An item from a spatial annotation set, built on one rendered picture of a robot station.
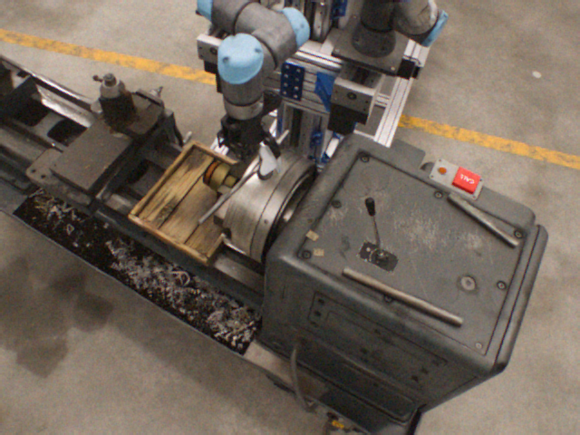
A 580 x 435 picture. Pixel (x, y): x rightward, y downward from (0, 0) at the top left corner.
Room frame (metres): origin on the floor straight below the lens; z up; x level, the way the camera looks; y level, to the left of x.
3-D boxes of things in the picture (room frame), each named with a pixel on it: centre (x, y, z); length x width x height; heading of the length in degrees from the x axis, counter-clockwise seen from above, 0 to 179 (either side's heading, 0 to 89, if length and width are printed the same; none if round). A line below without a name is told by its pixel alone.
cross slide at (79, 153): (0.98, 0.64, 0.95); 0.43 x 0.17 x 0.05; 158
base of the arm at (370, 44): (1.37, -0.18, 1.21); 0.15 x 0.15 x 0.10
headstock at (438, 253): (0.60, -0.30, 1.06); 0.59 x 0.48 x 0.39; 68
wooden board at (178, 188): (0.83, 0.31, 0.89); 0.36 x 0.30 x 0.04; 158
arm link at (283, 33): (0.73, 0.09, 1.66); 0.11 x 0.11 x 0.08; 57
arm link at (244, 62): (0.64, 0.13, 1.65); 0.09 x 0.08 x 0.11; 147
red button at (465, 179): (0.77, -0.42, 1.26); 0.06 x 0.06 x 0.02; 68
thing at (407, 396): (0.60, -0.30, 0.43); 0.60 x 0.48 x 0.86; 68
